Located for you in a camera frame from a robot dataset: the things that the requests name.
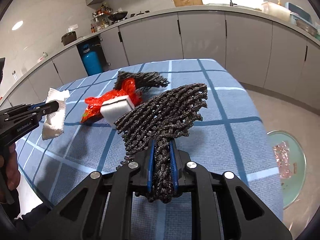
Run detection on blue gas cylinder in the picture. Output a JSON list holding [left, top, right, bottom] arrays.
[[81, 44, 104, 76]]

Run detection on blue plaid tablecloth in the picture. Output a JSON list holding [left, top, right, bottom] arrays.
[[15, 59, 284, 219]]

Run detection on orange plastic wrapper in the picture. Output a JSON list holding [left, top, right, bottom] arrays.
[[80, 106, 100, 123]]

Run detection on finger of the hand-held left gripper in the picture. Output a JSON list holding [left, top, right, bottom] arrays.
[[26, 100, 60, 117]]

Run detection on dark cooking pot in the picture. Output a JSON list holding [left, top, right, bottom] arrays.
[[61, 31, 77, 46]]

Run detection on spice rack with bottles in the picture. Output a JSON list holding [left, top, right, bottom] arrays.
[[90, 3, 112, 33]]

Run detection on grey kitchen base cabinets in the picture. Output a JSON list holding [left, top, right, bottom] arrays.
[[0, 4, 320, 120]]

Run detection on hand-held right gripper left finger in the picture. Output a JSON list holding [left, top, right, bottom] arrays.
[[37, 140, 157, 240]]

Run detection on gas stove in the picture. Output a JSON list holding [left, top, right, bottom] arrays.
[[110, 10, 150, 24]]

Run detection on metal basin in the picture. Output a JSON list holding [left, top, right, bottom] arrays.
[[296, 19, 319, 34]]

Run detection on white plastic basin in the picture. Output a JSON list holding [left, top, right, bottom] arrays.
[[261, 1, 292, 20]]

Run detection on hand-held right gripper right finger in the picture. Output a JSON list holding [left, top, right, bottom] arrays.
[[170, 140, 293, 240]]

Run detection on person's left hand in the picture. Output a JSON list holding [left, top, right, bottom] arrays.
[[6, 142, 20, 192]]

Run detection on white paper towel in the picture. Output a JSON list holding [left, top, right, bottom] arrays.
[[41, 87, 70, 140]]

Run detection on white sponge block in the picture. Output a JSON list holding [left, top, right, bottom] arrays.
[[100, 95, 137, 127]]

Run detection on pink transparent plastic bag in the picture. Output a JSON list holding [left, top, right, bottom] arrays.
[[272, 141, 292, 179]]

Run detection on blue dish rack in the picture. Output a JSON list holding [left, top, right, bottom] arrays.
[[285, 2, 320, 40]]

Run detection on black wok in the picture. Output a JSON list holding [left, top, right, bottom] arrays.
[[107, 10, 128, 22]]

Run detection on green round stool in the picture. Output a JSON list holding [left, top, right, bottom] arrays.
[[266, 129, 307, 209]]

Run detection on red plastic bag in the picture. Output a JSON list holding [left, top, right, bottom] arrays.
[[80, 77, 143, 123]]

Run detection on black foam net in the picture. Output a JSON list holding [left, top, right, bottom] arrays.
[[114, 82, 209, 204], [114, 70, 172, 92]]

